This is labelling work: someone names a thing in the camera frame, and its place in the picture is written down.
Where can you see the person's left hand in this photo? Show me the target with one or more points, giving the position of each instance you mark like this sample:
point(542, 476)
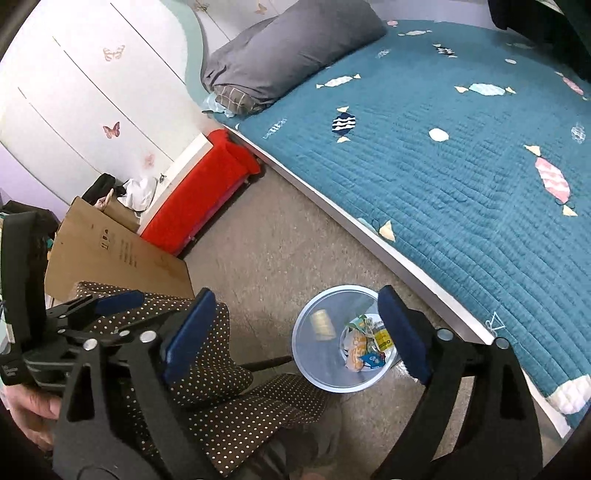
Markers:
point(32, 408)

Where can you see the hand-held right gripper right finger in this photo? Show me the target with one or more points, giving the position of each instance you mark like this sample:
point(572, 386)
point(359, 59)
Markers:
point(404, 330)

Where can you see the light blue sheet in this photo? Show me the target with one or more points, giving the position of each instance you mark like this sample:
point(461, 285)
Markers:
point(217, 106)

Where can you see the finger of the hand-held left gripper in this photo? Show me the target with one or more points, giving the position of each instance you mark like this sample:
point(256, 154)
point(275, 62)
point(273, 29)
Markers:
point(111, 334)
point(120, 300)

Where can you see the person's grey trouser leg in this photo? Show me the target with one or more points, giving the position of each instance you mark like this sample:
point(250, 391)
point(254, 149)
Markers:
point(314, 434)

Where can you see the blue snack wrapper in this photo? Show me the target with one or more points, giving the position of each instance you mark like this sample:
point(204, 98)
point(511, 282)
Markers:
point(374, 360)

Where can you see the red storage box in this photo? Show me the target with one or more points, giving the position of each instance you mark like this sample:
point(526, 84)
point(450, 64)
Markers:
point(194, 203)

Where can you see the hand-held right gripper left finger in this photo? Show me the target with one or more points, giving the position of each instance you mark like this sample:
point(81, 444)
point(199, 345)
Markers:
point(191, 332)

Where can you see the white round waste bin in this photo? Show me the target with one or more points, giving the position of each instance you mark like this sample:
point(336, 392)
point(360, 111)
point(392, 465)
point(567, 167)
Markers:
point(314, 364)

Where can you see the brown polka dot fabric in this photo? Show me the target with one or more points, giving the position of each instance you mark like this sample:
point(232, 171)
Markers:
point(231, 415)

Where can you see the pale pink butterfly sticker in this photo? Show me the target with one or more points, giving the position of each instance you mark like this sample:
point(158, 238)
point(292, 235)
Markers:
point(148, 160)

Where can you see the blue candy-print quilt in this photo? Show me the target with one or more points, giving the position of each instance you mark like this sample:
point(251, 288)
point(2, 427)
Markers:
point(438, 184)

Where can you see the mint green headboard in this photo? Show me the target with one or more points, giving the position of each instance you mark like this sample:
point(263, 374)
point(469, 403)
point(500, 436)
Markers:
point(196, 46)

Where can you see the brown cardboard box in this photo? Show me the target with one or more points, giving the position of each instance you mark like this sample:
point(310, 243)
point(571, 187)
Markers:
point(115, 258)

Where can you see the beige butterfly sticker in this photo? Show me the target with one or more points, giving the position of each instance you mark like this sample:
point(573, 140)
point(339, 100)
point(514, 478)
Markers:
point(114, 52)

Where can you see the white wardrobe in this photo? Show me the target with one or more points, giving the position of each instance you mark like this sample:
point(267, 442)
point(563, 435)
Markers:
point(69, 92)

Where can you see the orange snack wrapper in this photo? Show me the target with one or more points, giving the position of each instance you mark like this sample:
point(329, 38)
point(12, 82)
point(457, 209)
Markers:
point(355, 348)

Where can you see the grey plaid pillow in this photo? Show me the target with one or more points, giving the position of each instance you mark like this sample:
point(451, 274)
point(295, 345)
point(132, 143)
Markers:
point(235, 97)

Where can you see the white bed frame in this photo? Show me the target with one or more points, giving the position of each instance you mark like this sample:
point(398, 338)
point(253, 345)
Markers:
point(323, 199)

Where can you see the white crumpled cloth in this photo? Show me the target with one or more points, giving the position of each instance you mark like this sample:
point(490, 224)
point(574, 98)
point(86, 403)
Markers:
point(138, 191)

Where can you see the black bag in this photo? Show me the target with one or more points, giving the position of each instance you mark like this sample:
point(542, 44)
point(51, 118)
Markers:
point(99, 187)

